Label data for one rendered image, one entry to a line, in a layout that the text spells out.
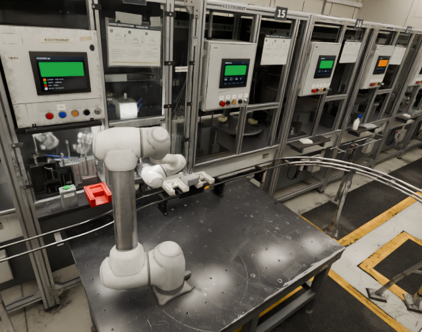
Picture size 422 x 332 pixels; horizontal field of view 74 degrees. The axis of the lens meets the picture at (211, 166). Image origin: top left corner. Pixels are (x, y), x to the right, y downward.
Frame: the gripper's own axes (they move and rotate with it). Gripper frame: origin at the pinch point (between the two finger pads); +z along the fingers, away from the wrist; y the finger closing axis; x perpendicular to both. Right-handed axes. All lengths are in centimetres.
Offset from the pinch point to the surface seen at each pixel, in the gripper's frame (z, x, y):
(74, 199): -26, 45, -6
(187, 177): -28.6, -28.6, -9.3
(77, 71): -20, 32, 62
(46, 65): -20, 46, 65
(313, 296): -110, -88, -84
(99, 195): -22.5, 30.0, -9.5
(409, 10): 200, -825, 170
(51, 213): -26, 57, -11
